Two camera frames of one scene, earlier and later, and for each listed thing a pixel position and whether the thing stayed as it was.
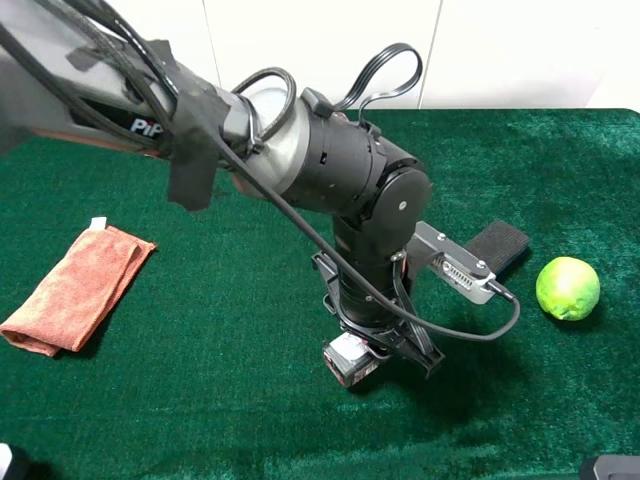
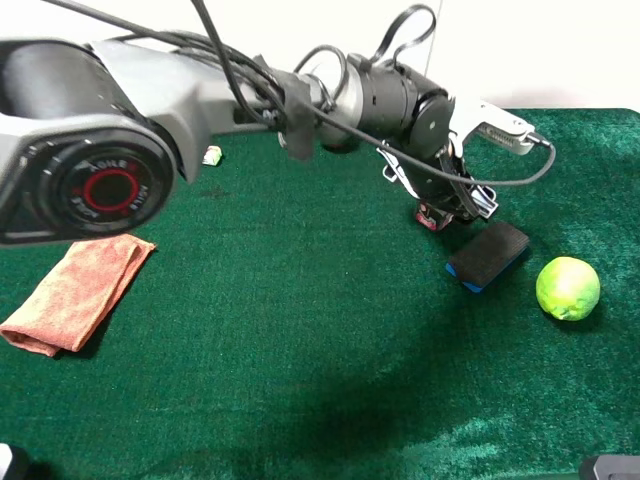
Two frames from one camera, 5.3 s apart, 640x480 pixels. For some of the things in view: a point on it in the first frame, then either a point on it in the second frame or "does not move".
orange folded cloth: [67, 305] does not move
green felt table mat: [214, 365] does not move
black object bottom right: [611, 467] does not move
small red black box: [350, 359] → [433, 218]
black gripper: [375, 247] → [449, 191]
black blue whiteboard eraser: [499, 245] does not move
